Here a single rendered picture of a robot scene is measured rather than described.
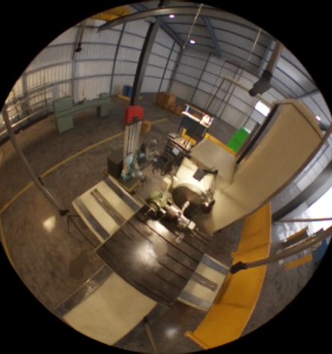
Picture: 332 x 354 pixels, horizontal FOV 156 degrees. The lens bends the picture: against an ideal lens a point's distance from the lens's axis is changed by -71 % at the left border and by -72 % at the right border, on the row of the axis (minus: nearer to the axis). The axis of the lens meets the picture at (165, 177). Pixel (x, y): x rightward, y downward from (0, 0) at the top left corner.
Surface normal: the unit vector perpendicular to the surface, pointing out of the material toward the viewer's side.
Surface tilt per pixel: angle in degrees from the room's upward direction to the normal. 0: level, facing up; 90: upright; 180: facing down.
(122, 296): 0
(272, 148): 90
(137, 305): 0
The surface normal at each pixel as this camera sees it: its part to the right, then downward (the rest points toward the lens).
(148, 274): 0.27, -0.63
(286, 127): -0.56, 0.51
